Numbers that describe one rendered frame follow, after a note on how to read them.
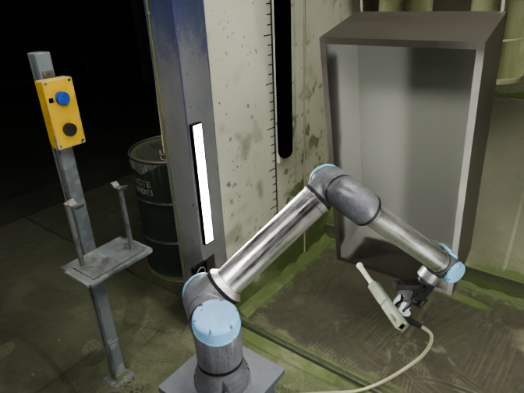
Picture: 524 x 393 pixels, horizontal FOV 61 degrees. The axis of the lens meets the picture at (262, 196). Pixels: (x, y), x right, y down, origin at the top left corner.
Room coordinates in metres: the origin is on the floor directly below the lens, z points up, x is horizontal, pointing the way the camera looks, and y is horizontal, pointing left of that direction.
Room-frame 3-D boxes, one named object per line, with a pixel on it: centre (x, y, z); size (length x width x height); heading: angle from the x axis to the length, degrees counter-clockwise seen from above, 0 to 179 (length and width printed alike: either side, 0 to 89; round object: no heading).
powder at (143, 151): (2.83, 0.58, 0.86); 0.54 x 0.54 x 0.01
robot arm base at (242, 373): (1.10, 0.16, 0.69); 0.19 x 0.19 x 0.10
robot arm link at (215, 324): (1.10, 0.16, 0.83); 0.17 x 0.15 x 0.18; 18
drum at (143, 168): (2.82, 0.58, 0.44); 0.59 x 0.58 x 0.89; 33
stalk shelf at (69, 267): (1.64, 0.68, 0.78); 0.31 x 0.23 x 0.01; 142
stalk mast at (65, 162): (1.72, 0.80, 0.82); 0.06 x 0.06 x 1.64; 52
